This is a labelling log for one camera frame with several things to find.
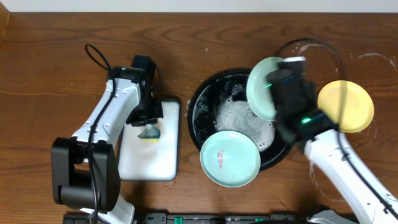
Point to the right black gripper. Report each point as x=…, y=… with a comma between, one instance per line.
x=311, y=93

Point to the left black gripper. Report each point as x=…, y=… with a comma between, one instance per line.
x=146, y=119

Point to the green yellow sponge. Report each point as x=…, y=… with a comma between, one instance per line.
x=151, y=133

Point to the mint plate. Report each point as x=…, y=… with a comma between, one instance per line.
x=230, y=159
x=258, y=88

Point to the yellow plate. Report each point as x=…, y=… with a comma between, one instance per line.
x=346, y=104

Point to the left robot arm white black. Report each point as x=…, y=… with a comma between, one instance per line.
x=85, y=172

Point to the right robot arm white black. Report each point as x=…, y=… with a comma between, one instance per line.
x=299, y=121

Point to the black rectangular soap tray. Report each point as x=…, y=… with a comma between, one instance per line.
x=141, y=160

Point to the round black tray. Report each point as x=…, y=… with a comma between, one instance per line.
x=204, y=106

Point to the mint plate front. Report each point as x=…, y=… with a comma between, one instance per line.
x=230, y=159

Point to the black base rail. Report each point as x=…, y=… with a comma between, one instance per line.
x=324, y=216

